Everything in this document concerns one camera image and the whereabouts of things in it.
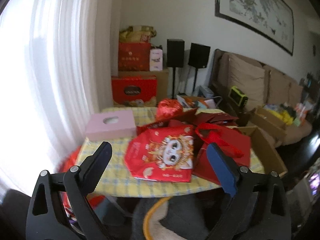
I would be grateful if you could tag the small pink white box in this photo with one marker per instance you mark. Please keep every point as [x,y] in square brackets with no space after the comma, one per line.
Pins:
[156,60]

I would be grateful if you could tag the large brown cardboard box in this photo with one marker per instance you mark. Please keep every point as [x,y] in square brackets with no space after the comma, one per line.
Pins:
[162,80]

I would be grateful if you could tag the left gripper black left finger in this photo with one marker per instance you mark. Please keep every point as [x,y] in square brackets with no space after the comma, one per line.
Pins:
[47,219]

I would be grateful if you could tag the dark red paper bags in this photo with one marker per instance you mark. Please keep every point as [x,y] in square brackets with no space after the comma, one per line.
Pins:
[191,116]

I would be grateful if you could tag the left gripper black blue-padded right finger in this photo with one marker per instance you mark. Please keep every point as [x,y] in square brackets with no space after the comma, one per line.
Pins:
[257,209]

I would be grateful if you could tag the white sheer curtain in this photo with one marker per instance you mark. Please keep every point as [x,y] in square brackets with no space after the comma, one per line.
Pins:
[57,60]

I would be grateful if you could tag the open box with clutter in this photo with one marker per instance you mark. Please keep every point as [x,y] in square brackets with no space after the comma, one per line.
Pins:
[199,102]

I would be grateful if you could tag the cardboard tray box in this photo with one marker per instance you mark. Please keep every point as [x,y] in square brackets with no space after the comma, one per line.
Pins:
[264,157]

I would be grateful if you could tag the left black speaker on stand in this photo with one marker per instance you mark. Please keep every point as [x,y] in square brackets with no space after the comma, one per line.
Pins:
[175,58]

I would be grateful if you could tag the red cartoon cat bag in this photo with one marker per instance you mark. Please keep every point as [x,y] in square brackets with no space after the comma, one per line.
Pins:
[162,154]

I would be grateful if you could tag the beige cushion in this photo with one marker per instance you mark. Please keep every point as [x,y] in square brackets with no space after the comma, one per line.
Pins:
[278,86]
[249,79]
[295,94]

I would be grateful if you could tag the red Collection gift box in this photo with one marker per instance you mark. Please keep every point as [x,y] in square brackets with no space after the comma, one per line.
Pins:
[134,91]

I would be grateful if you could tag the dark red gift box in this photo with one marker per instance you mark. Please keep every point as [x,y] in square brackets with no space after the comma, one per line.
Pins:
[134,56]

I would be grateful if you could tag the yellow plastic bag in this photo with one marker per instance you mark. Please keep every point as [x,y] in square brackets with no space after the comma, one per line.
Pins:
[285,114]

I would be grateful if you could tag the red plastic twine ball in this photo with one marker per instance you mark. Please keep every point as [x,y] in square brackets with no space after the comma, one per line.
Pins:
[168,108]

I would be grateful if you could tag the framed ink painting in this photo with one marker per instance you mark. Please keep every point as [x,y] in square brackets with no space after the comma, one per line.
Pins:
[272,19]

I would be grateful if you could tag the red KFC fabric tote bag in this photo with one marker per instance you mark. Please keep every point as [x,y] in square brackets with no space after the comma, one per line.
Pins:
[232,142]

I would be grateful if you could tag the pink tissue box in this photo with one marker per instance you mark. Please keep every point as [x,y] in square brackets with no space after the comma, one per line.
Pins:
[111,125]

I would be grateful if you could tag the brown sofa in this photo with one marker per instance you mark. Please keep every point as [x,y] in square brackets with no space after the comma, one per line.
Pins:
[219,83]

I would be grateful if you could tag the cardboard tray on sofa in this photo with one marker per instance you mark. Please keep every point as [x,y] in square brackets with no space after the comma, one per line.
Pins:
[271,124]

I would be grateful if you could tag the gold crinkled gift bag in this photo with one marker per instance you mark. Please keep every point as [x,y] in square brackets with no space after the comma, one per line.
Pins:
[137,34]

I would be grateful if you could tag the green portable radio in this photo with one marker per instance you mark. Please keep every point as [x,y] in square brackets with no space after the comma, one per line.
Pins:
[238,97]

